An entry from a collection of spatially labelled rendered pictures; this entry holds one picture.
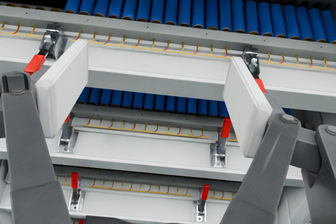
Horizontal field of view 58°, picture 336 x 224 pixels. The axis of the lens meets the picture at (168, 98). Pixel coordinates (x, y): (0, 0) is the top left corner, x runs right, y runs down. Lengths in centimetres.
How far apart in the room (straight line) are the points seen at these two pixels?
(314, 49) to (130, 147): 33
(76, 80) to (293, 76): 34
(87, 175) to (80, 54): 53
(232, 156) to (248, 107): 42
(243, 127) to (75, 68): 10
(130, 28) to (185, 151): 25
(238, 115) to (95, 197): 57
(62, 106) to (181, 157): 40
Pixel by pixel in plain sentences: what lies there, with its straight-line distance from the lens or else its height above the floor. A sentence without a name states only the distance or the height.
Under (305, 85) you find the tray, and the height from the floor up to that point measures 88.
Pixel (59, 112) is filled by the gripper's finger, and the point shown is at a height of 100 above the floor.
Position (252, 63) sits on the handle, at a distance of 42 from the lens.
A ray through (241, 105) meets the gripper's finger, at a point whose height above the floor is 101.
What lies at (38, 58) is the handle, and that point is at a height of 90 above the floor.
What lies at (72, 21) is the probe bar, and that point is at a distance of 44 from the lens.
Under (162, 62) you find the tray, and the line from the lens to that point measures 42.
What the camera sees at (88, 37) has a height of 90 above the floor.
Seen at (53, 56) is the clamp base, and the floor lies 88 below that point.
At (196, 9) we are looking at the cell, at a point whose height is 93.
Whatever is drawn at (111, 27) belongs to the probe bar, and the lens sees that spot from 43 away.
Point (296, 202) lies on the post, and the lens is 69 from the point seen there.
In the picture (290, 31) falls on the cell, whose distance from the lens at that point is 49.
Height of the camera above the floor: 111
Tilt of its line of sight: 39 degrees down
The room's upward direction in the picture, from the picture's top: 8 degrees clockwise
